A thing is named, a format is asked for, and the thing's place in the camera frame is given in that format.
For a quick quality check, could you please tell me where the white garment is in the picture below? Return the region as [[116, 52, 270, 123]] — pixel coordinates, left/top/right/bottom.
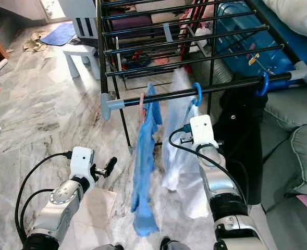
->
[[161, 68, 211, 219]]

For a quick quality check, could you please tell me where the blue plastic clothes hanger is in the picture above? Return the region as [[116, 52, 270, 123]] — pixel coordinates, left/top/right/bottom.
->
[[255, 72, 270, 97], [190, 82, 203, 107]]

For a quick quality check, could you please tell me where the pink clothes hanger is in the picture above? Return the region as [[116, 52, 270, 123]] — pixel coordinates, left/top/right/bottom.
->
[[139, 92, 146, 123]]

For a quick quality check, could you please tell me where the blue garment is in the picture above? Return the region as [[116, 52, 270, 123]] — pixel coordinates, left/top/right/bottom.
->
[[131, 83, 163, 236]]

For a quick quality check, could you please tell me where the black garment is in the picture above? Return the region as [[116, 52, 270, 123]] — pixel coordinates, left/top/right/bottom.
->
[[213, 86, 271, 205]]

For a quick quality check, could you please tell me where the black metal drying rack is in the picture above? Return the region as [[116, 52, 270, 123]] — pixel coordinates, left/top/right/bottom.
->
[[96, 0, 307, 152]]

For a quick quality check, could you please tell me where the yellow luggage tag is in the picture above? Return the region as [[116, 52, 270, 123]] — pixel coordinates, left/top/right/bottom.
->
[[247, 52, 261, 66]]

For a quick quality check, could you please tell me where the grey green leather sofa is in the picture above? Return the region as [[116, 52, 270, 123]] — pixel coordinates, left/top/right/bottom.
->
[[252, 83, 307, 250]]

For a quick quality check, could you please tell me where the robot right leg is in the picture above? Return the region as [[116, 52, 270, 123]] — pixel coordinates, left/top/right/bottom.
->
[[159, 237, 198, 250]]

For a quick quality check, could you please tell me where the blue suitcase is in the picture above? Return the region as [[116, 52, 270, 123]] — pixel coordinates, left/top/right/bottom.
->
[[213, 0, 307, 79]]

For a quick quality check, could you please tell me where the blue floor mat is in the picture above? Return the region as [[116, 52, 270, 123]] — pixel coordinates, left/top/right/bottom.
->
[[40, 22, 77, 46]]

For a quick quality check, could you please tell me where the beige floor rag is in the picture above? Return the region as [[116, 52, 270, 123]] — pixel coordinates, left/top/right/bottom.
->
[[22, 32, 47, 52]]

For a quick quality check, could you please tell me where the white pillow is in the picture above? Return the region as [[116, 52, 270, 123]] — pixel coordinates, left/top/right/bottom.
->
[[260, 0, 307, 41]]

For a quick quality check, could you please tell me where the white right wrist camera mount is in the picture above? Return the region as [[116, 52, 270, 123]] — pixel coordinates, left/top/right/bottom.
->
[[190, 115, 218, 149]]

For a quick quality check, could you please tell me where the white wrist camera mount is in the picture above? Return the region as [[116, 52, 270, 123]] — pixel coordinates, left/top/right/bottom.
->
[[190, 115, 218, 149], [70, 147, 95, 180]]

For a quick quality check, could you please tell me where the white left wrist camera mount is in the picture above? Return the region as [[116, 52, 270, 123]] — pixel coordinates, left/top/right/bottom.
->
[[70, 147, 95, 180]]

